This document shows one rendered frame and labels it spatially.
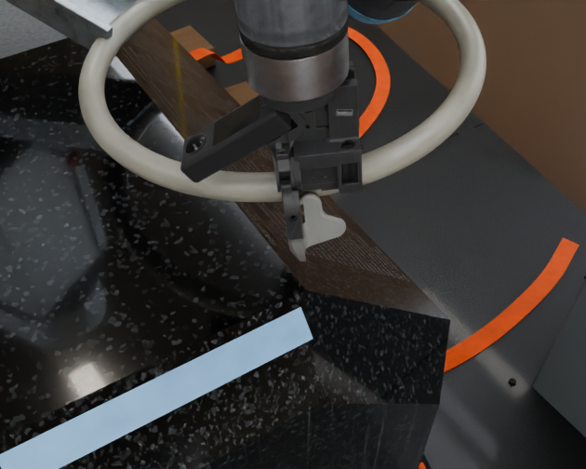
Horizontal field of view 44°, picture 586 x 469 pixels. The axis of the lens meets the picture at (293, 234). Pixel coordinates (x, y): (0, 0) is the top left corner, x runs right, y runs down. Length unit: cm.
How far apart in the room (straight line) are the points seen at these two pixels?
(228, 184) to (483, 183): 149
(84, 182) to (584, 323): 100
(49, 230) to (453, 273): 125
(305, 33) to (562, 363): 120
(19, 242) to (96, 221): 9
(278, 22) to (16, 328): 43
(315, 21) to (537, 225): 157
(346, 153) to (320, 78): 9
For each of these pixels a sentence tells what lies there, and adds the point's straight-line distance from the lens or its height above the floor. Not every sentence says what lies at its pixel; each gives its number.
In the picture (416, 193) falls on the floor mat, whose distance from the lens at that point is 209.
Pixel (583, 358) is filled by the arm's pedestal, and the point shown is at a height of 23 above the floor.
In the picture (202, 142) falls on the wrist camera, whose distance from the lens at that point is 69.
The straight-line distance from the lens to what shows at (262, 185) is 72.
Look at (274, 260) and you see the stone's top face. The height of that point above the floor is 87.
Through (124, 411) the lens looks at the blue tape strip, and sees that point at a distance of 75.
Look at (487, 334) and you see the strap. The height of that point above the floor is 2.
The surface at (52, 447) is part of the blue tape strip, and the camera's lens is 76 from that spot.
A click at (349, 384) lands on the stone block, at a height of 75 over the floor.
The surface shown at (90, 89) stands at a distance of 89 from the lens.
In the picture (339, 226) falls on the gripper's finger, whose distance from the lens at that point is 73.
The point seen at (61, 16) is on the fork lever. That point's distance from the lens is 101.
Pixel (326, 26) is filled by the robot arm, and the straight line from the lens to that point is 58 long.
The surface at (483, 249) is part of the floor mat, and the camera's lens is 199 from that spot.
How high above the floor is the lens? 151
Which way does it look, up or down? 50 degrees down
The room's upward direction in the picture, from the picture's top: straight up
